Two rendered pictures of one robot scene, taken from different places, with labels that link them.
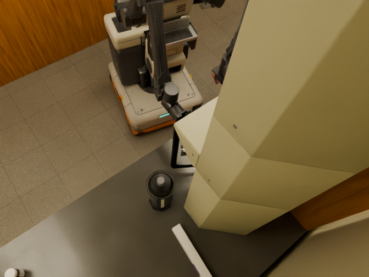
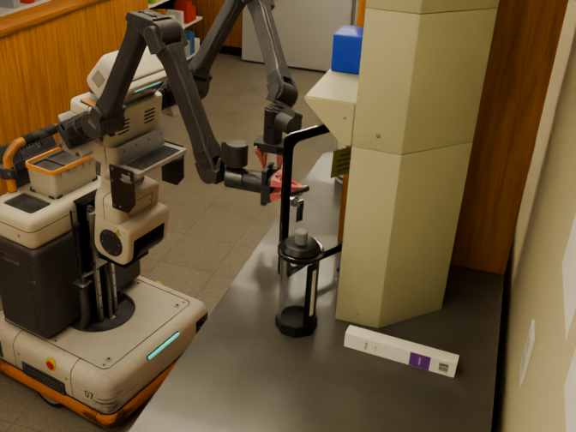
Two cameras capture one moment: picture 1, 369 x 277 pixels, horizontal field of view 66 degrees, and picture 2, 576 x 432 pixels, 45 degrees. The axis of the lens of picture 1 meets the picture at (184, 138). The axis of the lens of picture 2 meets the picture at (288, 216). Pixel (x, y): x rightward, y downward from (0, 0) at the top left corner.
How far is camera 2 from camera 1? 1.18 m
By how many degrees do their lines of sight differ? 39
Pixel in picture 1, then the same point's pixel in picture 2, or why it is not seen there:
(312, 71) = not seen: outside the picture
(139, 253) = (325, 389)
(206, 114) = (327, 85)
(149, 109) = (123, 351)
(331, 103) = not seen: outside the picture
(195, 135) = (335, 96)
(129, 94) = (66, 348)
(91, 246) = (244, 417)
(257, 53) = not seen: outside the picture
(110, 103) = (13, 409)
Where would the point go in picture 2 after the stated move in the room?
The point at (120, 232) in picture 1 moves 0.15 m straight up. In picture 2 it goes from (273, 382) to (276, 328)
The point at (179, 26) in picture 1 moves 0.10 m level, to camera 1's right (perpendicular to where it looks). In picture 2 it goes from (153, 145) to (181, 141)
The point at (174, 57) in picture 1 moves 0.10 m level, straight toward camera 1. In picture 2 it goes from (151, 211) to (162, 223)
